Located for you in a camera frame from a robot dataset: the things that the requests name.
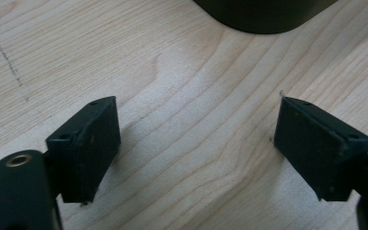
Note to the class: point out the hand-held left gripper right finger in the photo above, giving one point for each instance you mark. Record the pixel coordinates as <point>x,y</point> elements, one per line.
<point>316,150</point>

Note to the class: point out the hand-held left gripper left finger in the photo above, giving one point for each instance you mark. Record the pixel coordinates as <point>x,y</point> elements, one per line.
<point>86,150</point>

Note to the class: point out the dark round object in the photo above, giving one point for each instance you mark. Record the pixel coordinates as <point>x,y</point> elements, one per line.
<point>262,14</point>

